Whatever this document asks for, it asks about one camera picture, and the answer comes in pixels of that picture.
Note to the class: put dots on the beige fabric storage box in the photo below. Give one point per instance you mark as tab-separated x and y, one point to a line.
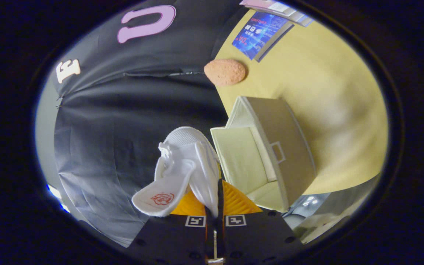
289	147

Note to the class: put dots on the white canvas shoe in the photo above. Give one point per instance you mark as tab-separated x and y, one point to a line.
186	147

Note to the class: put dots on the black backdrop cloth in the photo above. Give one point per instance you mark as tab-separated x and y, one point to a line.
123	110

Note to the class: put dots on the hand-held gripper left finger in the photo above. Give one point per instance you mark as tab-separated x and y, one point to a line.
171	239

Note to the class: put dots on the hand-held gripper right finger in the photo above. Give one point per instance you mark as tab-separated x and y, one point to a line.
220	198

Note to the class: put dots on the pink textured round lump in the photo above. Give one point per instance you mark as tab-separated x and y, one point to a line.
225	72

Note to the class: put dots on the lavender cover book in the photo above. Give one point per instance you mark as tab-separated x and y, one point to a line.
304	20

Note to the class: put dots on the blue cover book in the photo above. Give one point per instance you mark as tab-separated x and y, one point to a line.
256	33

